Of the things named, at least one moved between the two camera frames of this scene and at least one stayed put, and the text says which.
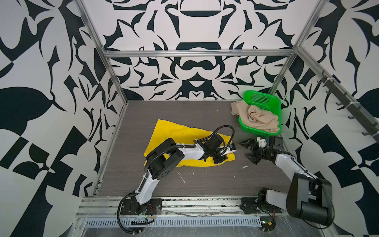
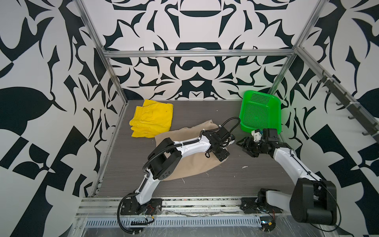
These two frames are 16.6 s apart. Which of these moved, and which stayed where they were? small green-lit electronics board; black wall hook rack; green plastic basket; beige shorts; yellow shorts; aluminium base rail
Moved: yellow shorts; beige shorts
Stayed: aluminium base rail; small green-lit electronics board; green plastic basket; black wall hook rack
